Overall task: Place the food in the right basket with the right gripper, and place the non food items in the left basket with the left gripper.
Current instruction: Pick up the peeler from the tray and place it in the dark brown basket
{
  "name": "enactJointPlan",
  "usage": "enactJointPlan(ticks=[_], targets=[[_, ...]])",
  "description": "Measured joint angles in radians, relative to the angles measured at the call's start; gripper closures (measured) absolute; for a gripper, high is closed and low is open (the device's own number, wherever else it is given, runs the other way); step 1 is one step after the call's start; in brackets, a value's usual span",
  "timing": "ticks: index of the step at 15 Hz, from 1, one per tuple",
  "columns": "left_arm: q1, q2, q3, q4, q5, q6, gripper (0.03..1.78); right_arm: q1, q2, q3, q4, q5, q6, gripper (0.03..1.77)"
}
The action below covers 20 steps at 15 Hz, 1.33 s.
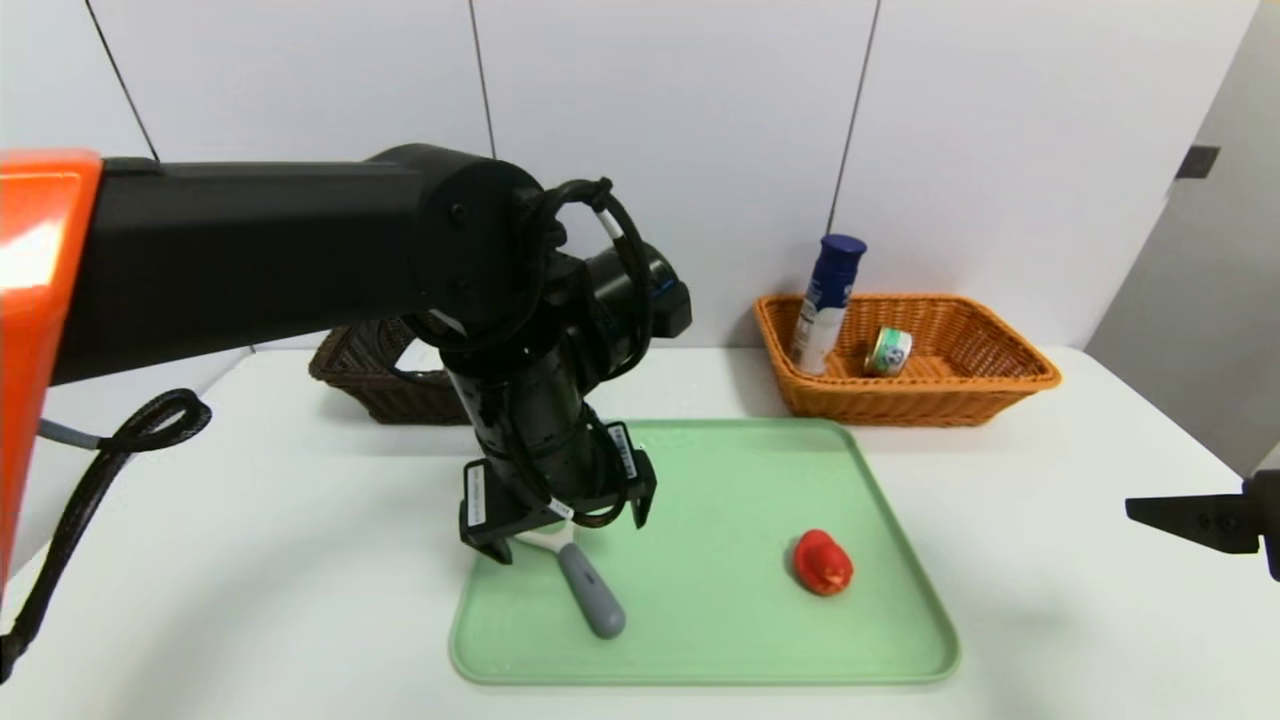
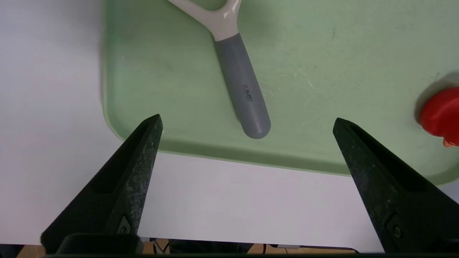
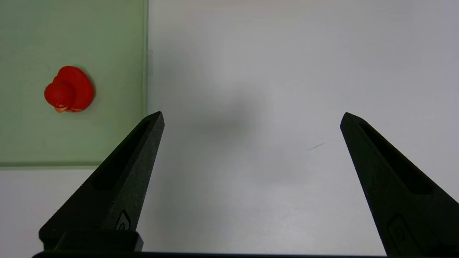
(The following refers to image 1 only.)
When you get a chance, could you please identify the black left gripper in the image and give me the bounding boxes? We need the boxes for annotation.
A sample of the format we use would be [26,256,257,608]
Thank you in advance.
[458,420,658,565]

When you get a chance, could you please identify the white peeler grey handle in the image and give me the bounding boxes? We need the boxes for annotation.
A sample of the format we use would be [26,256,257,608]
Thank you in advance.
[515,525,628,641]

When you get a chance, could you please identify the blue white bottle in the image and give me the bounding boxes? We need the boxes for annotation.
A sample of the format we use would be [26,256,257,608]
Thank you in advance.
[789,234,869,378]

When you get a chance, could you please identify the small tin can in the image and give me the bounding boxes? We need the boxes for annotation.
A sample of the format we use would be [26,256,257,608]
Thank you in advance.
[864,326,915,379]

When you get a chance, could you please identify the dark brown wicker basket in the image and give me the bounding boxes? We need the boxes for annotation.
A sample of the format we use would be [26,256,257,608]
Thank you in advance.
[308,318,473,426]

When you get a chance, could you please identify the orange wicker basket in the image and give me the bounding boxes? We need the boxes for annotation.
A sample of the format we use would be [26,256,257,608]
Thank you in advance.
[753,293,1064,429]

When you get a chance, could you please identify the light green plastic tray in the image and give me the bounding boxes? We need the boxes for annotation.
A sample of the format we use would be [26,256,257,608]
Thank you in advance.
[450,418,963,688]

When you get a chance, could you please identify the labelled black left arm cable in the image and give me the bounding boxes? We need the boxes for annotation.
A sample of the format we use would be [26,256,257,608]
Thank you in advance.
[500,400,633,531]

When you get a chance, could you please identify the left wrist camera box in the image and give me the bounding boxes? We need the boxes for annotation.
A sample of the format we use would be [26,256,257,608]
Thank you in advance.
[648,278,693,339]

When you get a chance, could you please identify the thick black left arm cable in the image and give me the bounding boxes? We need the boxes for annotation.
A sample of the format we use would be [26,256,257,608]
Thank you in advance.
[535,177,658,383]

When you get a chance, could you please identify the braided black left arm cable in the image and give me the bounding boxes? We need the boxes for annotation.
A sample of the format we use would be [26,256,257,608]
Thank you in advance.
[0,389,214,683]

